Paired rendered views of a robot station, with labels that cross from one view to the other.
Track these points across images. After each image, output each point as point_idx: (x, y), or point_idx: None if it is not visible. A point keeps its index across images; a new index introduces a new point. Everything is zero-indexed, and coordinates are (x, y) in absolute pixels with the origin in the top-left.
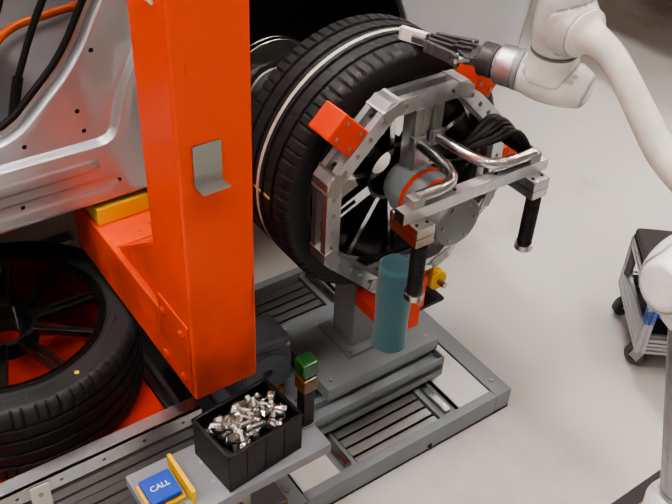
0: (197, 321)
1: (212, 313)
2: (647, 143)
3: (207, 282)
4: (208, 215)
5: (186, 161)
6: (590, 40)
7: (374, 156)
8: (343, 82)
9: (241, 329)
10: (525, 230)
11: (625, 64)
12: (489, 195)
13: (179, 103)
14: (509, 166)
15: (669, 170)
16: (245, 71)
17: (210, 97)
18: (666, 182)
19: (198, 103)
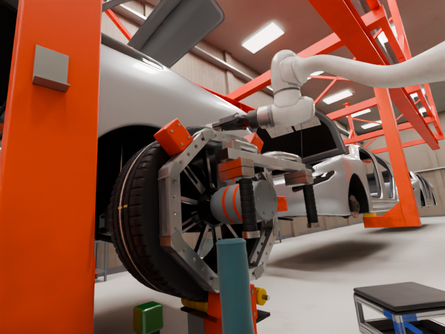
0: (4, 260)
1: (31, 253)
2: (369, 69)
3: (30, 203)
4: (45, 120)
5: (27, 54)
6: (305, 59)
7: (201, 190)
8: None
9: (72, 292)
10: (311, 209)
11: (330, 55)
12: (276, 226)
13: (29, 4)
14: (286, 156)
15: (396, 67)
16: (97, 24)
17: (62, 20)
18: (399, 75)
19: (49, 16)
